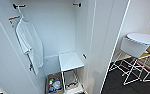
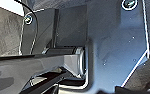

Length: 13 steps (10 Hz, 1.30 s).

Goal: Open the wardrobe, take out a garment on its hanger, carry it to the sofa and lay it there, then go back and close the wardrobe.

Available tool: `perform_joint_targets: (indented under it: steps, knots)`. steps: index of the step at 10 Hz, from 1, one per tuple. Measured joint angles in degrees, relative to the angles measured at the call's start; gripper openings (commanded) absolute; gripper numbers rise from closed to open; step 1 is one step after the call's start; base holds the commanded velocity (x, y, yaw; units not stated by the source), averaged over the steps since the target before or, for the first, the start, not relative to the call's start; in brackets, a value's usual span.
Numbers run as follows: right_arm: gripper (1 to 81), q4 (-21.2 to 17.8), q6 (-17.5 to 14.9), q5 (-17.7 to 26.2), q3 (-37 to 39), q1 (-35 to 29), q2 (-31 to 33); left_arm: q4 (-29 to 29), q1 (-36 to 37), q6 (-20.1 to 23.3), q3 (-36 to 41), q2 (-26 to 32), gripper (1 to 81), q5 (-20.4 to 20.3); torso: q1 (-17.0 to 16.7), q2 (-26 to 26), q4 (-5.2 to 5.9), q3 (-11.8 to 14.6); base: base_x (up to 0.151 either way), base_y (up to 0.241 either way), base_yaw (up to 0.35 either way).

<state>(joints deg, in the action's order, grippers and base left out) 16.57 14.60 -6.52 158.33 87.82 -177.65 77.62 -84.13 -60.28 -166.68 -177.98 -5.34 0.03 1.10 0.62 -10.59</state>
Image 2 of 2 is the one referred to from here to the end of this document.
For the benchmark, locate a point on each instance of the round metal screw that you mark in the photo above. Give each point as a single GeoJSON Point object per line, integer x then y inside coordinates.
{"type": "Point", "coordinates": [129, 4]}
{"type": "Point", "coordinates": [28, 19]}

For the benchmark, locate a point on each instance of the thick grey robot limb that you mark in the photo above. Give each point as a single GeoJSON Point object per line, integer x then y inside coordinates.
{"type": "Point", "coordinates": [24, 66]}

